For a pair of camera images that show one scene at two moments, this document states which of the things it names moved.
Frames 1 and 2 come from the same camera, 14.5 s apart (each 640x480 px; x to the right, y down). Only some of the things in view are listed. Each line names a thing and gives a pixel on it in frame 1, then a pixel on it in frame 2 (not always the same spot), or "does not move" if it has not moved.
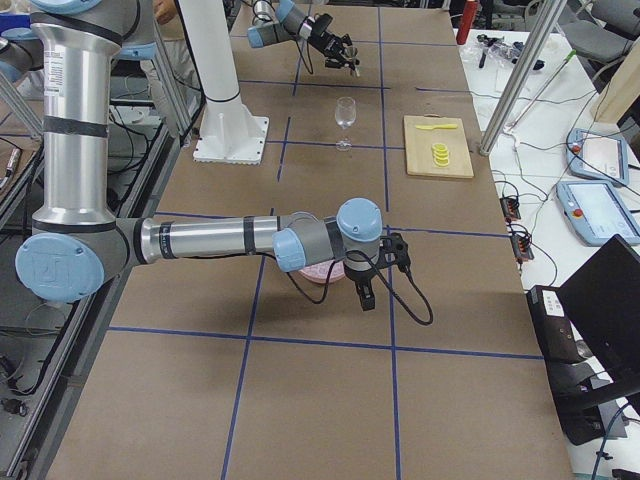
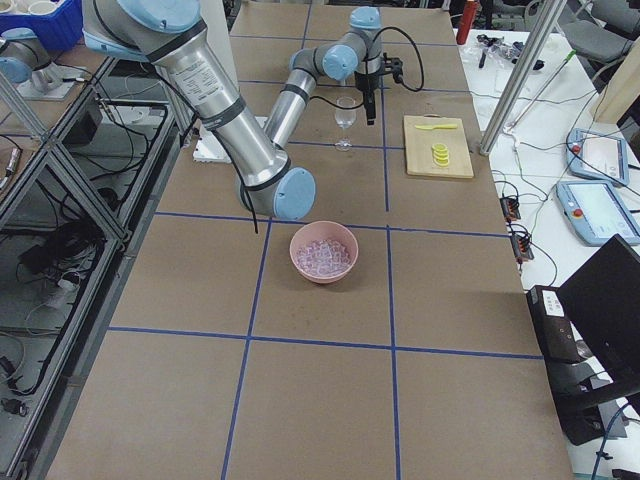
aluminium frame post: (521, 74) does not move
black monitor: (603, 294) does not move
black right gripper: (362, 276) -> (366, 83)
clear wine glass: (345, 115) does not move
